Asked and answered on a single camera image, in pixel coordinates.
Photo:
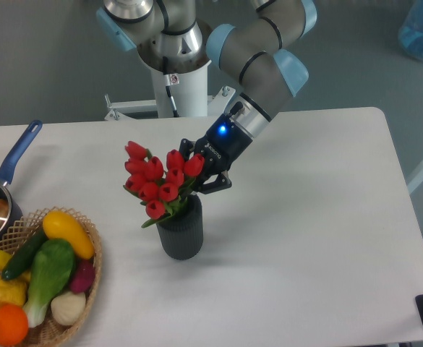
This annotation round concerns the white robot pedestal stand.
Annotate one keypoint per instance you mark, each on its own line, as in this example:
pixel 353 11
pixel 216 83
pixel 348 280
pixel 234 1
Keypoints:
pixel 178 67

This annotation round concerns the green bok choy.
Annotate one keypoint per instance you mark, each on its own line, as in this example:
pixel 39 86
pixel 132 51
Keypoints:
pixel 50 272

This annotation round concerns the orange fruit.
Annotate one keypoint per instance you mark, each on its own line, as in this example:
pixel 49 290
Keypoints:
pixel 13 325

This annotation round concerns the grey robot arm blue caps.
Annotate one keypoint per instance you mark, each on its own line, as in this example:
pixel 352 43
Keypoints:
pixel 243 75

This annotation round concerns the white garlic bulb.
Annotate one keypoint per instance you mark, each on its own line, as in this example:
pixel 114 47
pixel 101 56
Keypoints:
pixel 67 307

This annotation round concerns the yellow squash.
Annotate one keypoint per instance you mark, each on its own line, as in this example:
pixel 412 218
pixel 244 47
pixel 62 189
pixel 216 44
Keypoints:
pixel 61 225

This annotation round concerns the dark grey ribbed vase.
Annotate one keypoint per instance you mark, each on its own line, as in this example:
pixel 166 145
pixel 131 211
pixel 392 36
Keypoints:
pixel 182 236

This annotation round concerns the red tulip bouquet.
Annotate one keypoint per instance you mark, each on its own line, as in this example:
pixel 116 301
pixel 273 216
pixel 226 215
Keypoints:
pixel 163 188

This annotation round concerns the dark green cucumber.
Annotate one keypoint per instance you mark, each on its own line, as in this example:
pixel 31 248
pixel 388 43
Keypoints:
pixel 22 259

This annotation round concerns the yellow corn cob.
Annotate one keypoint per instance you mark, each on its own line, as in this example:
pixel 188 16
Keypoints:
pixel 13 292

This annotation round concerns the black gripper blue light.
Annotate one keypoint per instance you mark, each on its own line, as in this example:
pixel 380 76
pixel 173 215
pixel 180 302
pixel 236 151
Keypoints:
pixel 221 145

